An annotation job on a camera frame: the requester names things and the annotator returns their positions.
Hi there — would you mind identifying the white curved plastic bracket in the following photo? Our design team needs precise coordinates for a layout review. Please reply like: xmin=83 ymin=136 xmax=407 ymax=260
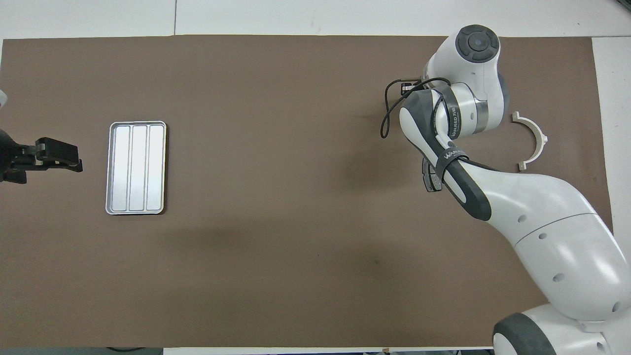
xmin=511 ymin=111 xmax=549 ymax=172

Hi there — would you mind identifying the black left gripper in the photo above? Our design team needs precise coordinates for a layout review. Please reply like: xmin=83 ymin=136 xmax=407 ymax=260
xmin=0 ymin=129 xmax=83 ymax=184

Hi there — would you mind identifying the rectangular dark brake pad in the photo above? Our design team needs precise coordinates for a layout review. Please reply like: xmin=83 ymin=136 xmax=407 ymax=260
xmin=421 ymin=157 xmax=443 ymax=194

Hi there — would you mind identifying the brown table mat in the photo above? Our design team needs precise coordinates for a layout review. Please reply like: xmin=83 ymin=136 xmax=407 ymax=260
xmin=0 ymin=35 xmax=613 ymax=348

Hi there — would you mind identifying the silver metal tray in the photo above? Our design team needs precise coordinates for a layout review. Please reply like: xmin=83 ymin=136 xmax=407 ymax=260
xmin=105 ymin=120 xmax=167 ymax=215

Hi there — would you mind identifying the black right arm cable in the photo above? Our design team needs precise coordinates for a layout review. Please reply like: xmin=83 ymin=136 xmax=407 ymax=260
xmin=380 ymin=77 xmax=499 ymax=173

